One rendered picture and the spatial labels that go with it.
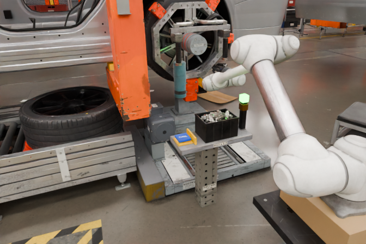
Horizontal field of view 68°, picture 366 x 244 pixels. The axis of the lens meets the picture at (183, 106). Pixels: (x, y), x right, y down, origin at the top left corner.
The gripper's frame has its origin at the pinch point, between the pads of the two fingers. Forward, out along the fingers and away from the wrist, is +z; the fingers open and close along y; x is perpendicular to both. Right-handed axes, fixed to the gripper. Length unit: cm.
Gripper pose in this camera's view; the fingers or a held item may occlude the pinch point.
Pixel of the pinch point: (213, 66)
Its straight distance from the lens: 220.0
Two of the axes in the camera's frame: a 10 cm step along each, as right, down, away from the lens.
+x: -6.7, -5.4, -5.1
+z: -3.7, -3.6, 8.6
